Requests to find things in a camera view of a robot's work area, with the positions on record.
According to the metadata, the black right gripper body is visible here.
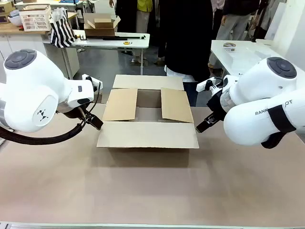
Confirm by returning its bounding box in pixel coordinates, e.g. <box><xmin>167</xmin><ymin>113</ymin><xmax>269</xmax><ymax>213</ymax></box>
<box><xmin>206</xmin><ymin>90</ymin><xmax>226</xmax><ymax>119</ymax></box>

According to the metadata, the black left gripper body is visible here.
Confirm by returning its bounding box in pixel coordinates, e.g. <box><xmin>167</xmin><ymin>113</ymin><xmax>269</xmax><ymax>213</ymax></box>
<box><xmin>56</xmin><ymin>104</ymin><xmax>88</xmax><ymax>122</ymax></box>

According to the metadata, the brown cardboard packing box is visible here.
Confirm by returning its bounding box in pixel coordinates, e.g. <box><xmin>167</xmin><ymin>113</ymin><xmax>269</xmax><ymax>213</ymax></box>
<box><xmin>96</xmin><ymin>74</ymin><xmax>200</xmax><ymax>150</ymax></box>

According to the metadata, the open small cardboard box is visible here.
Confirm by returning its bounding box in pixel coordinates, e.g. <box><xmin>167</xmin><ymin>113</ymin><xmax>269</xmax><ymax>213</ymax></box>
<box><xmin>83</xmin><ymin>13</ymin><xmax>122</xmax><ymax>38</ymax></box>

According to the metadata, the white side table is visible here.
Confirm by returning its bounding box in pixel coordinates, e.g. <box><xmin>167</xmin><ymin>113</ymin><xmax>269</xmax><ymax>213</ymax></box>
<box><xmin>209</xmin><ymin>39</ymin><xmax>305</xmax><ymax>77</ymax></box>

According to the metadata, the brown packing tape roll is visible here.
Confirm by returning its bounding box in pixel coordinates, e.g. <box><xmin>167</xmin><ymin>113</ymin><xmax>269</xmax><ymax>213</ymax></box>
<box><xmin>223</xmin><ymin>42</ymin><xmax>236</xmax><ymax>53</ymax></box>

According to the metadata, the person in black coat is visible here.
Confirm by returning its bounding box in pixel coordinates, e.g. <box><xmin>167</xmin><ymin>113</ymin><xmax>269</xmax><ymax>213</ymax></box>
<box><xmin>158</xmin><ymin>0</ymin><xmax>215</xmax><ymax>107</ymax></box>

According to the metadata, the black white striped bag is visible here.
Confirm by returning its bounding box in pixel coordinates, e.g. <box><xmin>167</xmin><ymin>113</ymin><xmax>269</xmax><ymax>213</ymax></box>
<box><xmin>50</xmin><ymin>7</ymin><xmax>77</xmax><ymax>48</ymax></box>

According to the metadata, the white cabinet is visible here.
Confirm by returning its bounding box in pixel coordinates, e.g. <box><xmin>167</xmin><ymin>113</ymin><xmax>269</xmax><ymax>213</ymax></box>
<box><xmin>0</xmin><ymin>32</ymin><xmax>81</xmax><ymax>81</ymax></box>

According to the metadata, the white desk with leg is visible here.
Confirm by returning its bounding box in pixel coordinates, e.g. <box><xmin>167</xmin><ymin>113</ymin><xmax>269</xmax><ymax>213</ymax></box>
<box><xmin>71</xmin><ymin>30</ymin><xmax>151</xmax><ymax>76</ymax></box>

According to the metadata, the bystander in grey trousers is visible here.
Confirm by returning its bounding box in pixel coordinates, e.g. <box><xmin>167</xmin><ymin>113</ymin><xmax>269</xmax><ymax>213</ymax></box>
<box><xmin>215</xmin><ymin>0</ymin><xmax>252</xmax><ymax>41</ymax></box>

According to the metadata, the long black rod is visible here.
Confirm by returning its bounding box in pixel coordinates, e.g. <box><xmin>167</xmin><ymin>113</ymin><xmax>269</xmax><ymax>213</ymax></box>
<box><xmin>80</xmin><ymin>35</ymin><xmax>146</xmax><ymax>41</ymax></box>

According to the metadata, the white plastic basket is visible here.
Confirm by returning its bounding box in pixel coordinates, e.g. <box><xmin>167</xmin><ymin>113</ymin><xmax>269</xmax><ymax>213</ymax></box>
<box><xmin>19</xmin><ymin>4</ymin><xmax>52</xmax><ymax>32</ymax></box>

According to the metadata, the wooden counter top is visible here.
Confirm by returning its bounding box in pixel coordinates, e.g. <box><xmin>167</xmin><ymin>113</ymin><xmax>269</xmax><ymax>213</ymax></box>
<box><xmin>0</xmin><ymin>11</ymin><xmax>79</xmax><ymax>35</ymax></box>

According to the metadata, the bystander in yellow top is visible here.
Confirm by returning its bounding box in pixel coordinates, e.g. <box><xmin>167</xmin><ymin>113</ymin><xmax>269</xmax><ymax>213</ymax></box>
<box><xmin>136</xmin><ymin>0</ymin><xmax>153</xmax><ymax>34</ymax></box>

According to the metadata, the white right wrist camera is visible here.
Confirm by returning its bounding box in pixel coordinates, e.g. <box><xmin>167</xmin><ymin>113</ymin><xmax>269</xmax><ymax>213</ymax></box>
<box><xmin>196</xmin><ymin>76</ymin><xmax>224</xmax><ymax>93</ymax></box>

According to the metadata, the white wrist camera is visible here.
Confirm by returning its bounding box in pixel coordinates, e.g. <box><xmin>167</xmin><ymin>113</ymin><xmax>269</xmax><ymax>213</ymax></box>
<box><xmin>196</xmin><ymin>76</ymin><xmax>224</xmax><ymax>93</ymax></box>
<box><xmin>81</xmin><ymin>73</ymin><xmax>103</xmax><ymax>88</ymax></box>

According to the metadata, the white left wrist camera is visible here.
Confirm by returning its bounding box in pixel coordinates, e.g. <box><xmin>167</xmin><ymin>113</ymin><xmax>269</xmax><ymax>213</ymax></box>
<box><xmin>81</xmin><ymin>73</ymin><xmax>103</xmax><ymax>88</ymax></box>

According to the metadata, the black left arm cable sleeve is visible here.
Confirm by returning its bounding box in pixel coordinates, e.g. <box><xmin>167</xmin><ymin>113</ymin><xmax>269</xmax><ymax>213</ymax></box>
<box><xmin>0</xmin><ymin>81</ymin><xmax>103</xmax><ymax>146</ymax></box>

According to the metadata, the black strap on right arm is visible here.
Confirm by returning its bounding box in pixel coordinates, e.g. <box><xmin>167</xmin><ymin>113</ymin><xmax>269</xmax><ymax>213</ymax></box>
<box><xmin>268</xmin><ymin>104</ymin><xmax>297</xmax><ymax>134</ymax></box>

